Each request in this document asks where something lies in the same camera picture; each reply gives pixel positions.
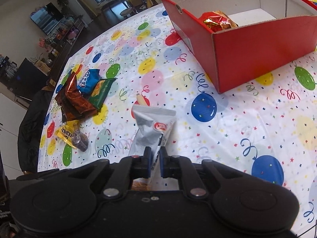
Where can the green snack packet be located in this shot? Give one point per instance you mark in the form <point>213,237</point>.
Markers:
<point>100,91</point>

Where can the brown cardboard box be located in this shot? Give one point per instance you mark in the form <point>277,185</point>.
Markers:
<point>52,82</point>

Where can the dark wooden television cabinet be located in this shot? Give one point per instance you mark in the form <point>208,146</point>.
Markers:
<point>66,34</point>

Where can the small brown candy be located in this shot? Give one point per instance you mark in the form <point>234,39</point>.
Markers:
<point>81,141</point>

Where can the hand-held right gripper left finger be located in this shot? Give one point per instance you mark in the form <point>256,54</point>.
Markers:
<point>148,162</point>

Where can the yellow candy packet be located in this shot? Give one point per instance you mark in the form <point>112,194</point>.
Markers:
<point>65,135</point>

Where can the blue snack packet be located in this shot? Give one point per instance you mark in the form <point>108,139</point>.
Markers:
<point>86,80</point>

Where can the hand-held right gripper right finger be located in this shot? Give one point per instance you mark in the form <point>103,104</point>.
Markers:
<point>163,163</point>

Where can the small round stool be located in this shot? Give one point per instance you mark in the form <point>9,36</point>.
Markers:
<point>127,12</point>

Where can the black jacket on chair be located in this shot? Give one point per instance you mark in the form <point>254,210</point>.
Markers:
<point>32,129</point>

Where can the red gold snack packet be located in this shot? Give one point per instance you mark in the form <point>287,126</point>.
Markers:
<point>218,21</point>

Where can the silver snack packet red label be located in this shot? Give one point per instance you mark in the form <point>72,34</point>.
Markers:
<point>151,126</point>

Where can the red cardboard box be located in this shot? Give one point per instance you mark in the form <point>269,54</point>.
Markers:
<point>237,54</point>

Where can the black cabinet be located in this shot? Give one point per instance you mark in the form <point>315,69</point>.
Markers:
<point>27,76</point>

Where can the flat screen television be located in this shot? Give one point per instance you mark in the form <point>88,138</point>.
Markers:
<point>47,17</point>

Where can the balloon print tablecloth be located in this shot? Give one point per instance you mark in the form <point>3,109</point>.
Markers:
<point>223,133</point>

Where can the white cabinet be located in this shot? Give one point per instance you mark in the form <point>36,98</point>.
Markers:
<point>10,126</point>

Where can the brown snack packet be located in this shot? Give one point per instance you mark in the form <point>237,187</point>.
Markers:
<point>73,99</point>

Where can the green potted plant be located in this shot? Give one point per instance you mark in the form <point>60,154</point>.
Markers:
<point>63,3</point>

